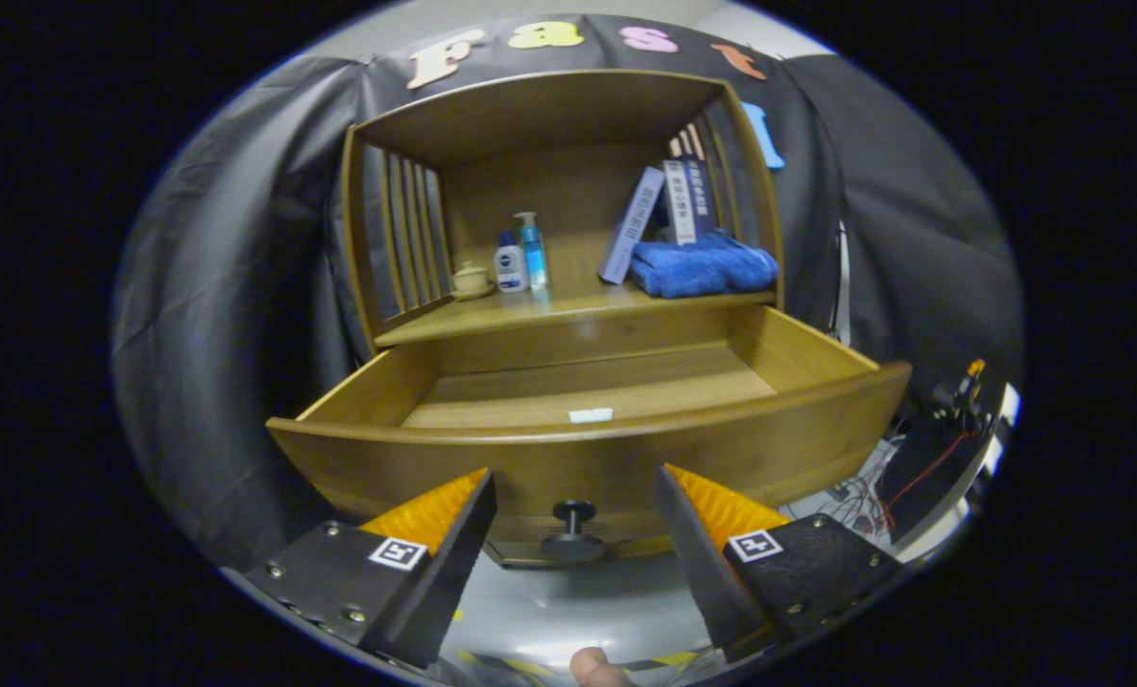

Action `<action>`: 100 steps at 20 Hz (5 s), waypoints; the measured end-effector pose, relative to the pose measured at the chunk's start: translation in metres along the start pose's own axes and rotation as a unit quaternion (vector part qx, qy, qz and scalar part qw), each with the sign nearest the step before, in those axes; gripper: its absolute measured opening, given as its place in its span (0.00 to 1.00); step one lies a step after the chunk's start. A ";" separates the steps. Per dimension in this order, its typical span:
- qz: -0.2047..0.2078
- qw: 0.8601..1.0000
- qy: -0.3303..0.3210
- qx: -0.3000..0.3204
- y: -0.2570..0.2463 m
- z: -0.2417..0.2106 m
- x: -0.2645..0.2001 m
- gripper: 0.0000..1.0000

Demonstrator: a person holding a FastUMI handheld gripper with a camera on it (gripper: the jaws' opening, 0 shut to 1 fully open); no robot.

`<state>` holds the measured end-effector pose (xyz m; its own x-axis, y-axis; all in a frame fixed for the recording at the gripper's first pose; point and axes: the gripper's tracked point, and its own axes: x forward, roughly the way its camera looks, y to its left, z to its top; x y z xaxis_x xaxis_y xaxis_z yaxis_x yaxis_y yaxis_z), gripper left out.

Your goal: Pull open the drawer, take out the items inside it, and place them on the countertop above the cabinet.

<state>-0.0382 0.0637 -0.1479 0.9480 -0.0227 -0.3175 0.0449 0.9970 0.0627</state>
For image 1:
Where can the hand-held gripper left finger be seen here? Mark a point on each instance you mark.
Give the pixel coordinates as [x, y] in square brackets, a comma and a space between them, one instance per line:
[444, 572]

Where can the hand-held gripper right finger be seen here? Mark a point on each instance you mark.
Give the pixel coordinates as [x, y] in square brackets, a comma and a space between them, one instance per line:
[697, 563]

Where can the wooden drawer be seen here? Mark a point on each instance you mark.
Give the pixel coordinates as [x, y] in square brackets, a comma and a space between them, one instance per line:
[626, 458]

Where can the blue cosmetic tube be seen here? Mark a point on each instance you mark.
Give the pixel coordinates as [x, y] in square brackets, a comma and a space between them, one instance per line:
[590, 415]

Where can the wooden countertop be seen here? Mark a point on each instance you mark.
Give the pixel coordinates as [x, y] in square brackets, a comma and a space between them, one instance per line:
[568, 305]

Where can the wooden cabinet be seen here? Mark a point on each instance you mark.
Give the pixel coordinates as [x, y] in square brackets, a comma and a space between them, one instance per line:
[530, 114]

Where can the yellow black floor tape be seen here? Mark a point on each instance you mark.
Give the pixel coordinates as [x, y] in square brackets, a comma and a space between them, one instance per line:
[521, 666]

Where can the blue folded towel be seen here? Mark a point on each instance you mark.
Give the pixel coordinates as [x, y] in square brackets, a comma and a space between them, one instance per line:
[702, 269]

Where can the beige lidded teacup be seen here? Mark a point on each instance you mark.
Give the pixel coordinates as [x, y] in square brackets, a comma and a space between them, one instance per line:
[471, 280]

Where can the black device with orange tip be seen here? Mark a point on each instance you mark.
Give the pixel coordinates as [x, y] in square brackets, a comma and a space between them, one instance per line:
[960, 396]

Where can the white lotion bottle blue cap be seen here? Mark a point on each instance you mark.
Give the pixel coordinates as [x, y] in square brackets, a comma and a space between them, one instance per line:
[510, 267]

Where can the blue pump bottle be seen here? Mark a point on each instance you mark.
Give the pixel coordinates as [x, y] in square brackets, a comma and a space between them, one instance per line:
[533, 258]

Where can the lavender book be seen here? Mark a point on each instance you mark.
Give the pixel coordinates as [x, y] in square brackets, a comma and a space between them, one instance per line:
[630, 224]

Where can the white spine book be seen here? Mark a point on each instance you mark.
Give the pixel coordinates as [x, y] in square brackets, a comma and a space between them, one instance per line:
[679, 200]

